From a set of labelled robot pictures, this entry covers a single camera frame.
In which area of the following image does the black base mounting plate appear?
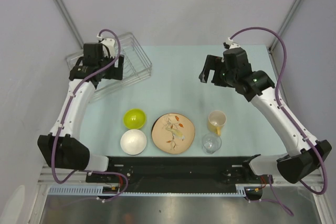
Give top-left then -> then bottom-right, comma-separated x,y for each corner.
86,155 -> 274,194

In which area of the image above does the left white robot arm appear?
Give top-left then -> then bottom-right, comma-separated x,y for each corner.
37,38 -> 124,182

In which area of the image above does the beige bird pattern plate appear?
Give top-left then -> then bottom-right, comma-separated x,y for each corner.
151,113 -> 195,154

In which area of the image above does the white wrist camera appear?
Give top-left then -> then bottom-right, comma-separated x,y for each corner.
97,34 -> 116,58
223,37 -> 240,50

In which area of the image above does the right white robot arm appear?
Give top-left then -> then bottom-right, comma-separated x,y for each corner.
199,48 -> 332,184

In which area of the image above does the light blue cable duct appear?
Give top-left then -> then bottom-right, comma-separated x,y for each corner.
48,185 -> 246,197

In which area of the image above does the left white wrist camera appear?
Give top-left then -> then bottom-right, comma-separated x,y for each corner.
97,34 -> 116,58

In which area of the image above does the yellow mug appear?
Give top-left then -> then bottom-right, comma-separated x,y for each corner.
207,110 -> 227,136

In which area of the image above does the clear drinking glass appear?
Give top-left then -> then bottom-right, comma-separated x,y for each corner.
202,133 -> 222,154

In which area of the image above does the aluminium frame rail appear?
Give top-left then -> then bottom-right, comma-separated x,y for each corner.
38,173 -> 87,185

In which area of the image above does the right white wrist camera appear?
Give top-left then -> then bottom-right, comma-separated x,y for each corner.
223,37 -> 240,50

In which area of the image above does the white bowl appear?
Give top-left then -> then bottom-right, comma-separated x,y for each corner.
120,129 -> 147,155

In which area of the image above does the metal wire dish rack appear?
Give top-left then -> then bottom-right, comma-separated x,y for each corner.
66,32 -> 153,102

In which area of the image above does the lime green bowl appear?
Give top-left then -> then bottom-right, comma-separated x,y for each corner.
123,109 -> 146,130

